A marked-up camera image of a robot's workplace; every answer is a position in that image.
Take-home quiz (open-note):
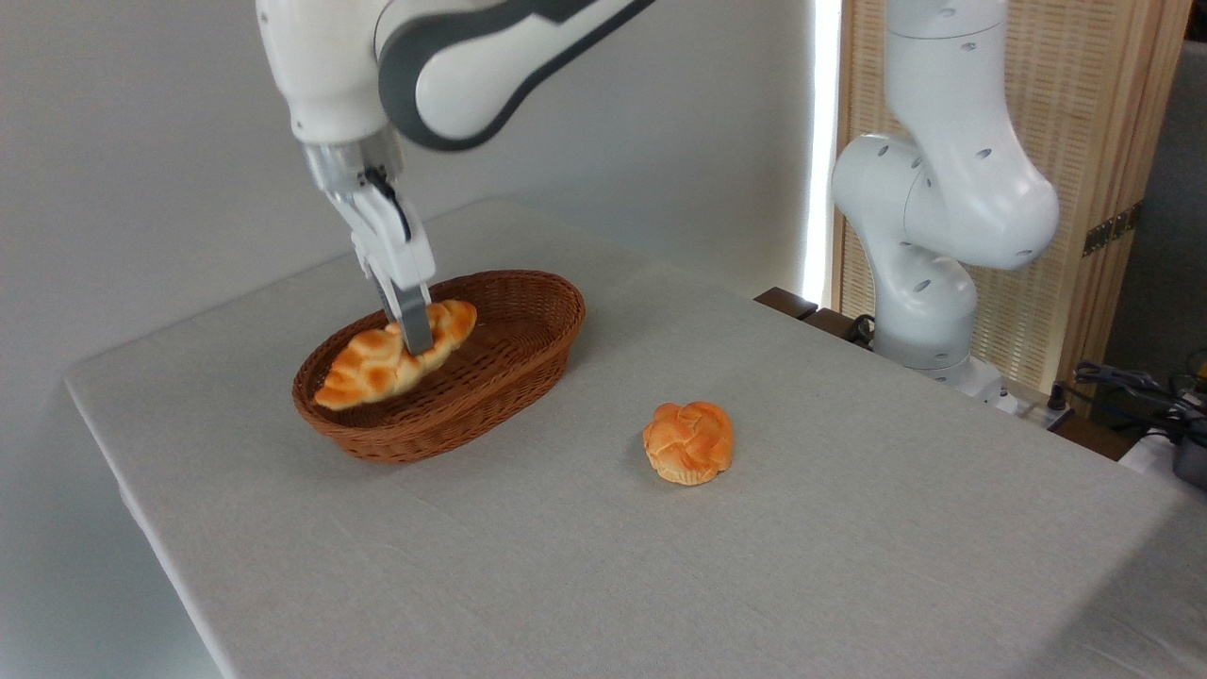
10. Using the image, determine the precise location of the round braided bread bun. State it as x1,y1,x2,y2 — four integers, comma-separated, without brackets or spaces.
641,400,736,488

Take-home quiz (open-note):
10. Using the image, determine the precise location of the bundle of black cables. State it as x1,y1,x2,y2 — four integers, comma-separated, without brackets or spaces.
1047,349,1207,446

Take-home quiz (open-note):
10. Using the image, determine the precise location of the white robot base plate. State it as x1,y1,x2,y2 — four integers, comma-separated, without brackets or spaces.
929,356,1023,416

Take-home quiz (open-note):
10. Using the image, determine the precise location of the dark metal screen hinge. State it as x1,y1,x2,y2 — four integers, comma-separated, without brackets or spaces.
1082,201,1146,258

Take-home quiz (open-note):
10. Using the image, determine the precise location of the long braided bread loaf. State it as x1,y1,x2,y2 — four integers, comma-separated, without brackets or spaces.
313,299,479,412

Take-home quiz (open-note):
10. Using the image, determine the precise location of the wooden slatted folding screen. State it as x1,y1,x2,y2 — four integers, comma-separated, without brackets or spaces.
834,0,1195,418

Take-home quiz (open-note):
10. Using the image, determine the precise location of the grey tablecloth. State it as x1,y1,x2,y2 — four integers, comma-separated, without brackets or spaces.
63,198,1207,679

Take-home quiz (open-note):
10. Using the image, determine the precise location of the dark brown wooden furniture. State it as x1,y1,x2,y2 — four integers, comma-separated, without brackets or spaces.
753,287,878,348

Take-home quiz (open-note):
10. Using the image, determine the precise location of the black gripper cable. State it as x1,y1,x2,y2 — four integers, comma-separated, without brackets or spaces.
364,166,414,244

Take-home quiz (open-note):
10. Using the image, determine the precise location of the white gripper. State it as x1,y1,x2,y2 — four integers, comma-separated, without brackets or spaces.
324,183,438,357

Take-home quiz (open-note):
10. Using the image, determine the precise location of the brown oval wicker basket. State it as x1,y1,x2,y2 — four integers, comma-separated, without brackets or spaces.
291,270,587,465

